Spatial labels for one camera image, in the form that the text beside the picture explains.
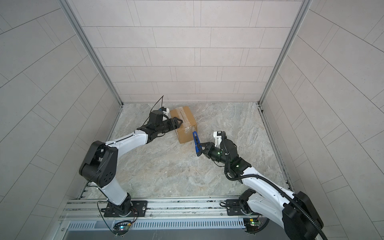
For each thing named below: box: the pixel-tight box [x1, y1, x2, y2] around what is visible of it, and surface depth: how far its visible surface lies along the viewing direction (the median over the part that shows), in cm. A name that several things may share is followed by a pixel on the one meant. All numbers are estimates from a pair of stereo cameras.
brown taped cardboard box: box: [169, 106, 198, 144], surface depth 90 cm
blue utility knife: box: [192, 131, 202, 154], surface depth 77 cm
